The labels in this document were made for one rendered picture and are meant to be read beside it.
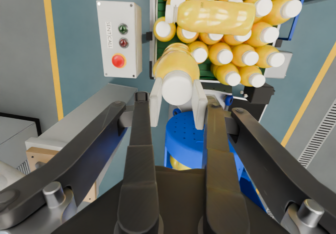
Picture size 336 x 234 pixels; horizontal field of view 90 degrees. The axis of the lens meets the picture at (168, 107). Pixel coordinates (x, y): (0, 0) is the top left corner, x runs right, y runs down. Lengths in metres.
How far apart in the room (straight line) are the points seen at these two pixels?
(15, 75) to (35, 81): 0.20
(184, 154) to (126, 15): 0.41
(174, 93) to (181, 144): 0.31
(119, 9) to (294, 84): 1.76
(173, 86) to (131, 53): 0.33
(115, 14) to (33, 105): 1.92
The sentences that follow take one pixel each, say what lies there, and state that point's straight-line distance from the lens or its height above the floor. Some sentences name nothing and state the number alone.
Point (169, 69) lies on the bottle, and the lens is 0.23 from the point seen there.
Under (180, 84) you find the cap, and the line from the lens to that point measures 0.20.
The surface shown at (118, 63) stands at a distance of 0.52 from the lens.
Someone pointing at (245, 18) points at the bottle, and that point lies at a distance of 0.46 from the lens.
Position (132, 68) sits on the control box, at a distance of 0.53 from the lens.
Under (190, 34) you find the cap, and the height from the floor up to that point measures 1.10.
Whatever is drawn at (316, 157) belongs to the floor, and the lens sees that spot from 2.63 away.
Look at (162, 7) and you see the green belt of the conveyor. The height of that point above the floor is 0.90.
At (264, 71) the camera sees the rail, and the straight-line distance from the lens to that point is 0.71.
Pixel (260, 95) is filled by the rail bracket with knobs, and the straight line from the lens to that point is 0.71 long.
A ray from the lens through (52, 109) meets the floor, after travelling 2.22.
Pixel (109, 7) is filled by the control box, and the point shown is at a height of 1.10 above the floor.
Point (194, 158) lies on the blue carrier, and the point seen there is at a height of 1.22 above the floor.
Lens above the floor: 1.60
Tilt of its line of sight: 66 degrees down
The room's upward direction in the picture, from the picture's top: 174 degrees counter-clockwise
